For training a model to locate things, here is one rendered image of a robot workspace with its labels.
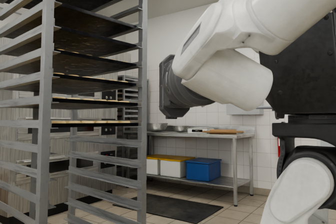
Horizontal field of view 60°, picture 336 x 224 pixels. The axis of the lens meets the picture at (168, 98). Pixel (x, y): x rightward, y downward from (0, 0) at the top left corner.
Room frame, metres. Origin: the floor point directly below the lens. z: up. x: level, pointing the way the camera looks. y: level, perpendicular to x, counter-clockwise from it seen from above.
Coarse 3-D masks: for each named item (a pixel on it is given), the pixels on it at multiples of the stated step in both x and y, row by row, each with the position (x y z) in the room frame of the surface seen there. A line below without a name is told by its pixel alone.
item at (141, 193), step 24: (144, 0) 1.32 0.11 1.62; (144, 24) 1.32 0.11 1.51; (144, 48) 1.32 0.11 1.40; (144, 72) 1.32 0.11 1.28; (144, 96) 1.33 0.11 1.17; (144, 120) 1.33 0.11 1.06; (144, 144) 1.33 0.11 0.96; (144, 168) 1.33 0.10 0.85; (144, 192) 1.33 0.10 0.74; (144, 216) 1.33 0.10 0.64
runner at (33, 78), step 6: (36, 72) 1.09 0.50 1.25; (18, 78) 1.21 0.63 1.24; (24, 78) 1.17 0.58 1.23; (30, 78) 1.13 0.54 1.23; (36, 78) 1.09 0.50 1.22; (0, 84) 1.37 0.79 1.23; (6, 84) 1.31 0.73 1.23; (12, 84) 1.26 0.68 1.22; (18, 84) 1.23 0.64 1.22; (24, 84) 1.23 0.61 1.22
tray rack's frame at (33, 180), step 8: (72, 96) 1.74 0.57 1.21; (72, 112) 1.73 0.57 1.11; (32, 128) 1.58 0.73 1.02; (72, 128) 1.73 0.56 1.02; (32, 136) 1.58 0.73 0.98; (72, 144) 1.73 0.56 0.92; (32, 152) 1.58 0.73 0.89; (32, 160) 1.58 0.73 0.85; (72, 160) 1.73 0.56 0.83; (72, 176) 1.74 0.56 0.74; (32, 184) 1.59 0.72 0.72; (32, 192) 1.59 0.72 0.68; (72, 192) 1.74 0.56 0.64; (32, 208) 1.59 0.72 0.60; (72, 208) 1.74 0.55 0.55; (32, 216) 1.59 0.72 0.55
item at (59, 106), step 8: (56, 104) 1.20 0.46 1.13; (64, 104) 1.20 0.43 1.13; (72, 104) 1.20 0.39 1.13; (80, 104) 1.20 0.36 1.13; (88, 104) 1.20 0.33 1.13; (96, 104) 1.20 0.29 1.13; (104, 104) 1.20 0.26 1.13; (112, 104) 1.22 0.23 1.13; (120, 104) 1.25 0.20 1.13; (128, 104) 1.28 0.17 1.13; (136, 104) 1.31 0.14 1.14
